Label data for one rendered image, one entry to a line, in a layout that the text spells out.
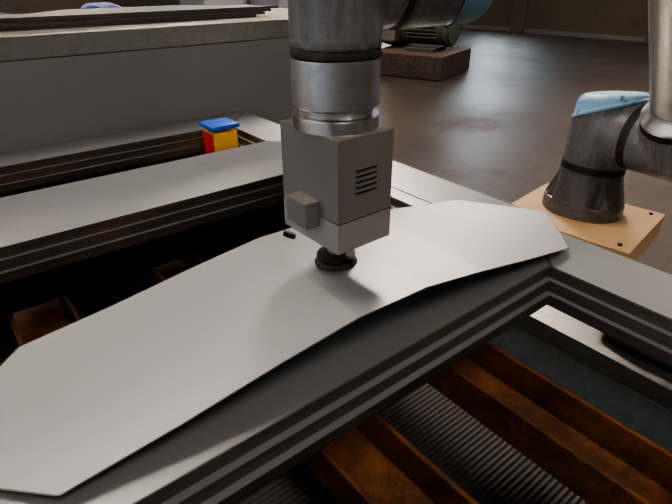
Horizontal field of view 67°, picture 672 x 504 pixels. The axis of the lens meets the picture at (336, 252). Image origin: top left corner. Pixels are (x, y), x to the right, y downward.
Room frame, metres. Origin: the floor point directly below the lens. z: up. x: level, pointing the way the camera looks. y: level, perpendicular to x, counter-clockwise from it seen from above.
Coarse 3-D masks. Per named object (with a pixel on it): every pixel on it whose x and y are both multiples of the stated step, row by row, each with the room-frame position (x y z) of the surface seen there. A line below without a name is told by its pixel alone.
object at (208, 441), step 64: (0, 192) 0.82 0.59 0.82; (256, 192) 0.76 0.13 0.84; (0, 256) 0.55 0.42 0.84; (64, 256) 0.58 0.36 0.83; (384, 320) 0.40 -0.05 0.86; (448, 320) 0.40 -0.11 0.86; (512, 320) 0.44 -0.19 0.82; (640, 320) 0.42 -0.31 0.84; (256, 384) 0.31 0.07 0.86; (320, 384) 0.31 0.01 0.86; (384, 384) 0.33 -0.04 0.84; (192, 448) 0.25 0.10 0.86; (256, 448) 0.26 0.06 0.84; (320, 448) 0.28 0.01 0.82
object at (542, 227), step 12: (468, 204) 0.66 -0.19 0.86; (480, 204) 0.67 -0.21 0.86; (492, 204) 0.67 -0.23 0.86; (504, 216) 0.62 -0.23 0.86; (516, 216) 0.63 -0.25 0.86; (528, 216) 0.63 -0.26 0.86; (528, 228) 0.59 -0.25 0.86; (540, 228) 0.59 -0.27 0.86; (552, 228) 0.59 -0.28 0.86; (552, 240) 0.55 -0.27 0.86; (564, 240) 0.56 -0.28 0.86
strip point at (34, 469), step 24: (24, 360) 0.33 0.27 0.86; (0, 384) 0.31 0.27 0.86; (24, 384) 0.30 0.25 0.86; (0, 408) 0.28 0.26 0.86; (24, 408) 0.28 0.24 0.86; (0, 432) 0.26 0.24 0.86; (24, 432) 0.26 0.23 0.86; (0, 456) 0.24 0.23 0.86; (24, 456) 0.24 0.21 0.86; (48, 456) 0.24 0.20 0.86; (0, 480) 0.22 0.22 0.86; (24, 480) 0.22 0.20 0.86; (48, 480) 0.22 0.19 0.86
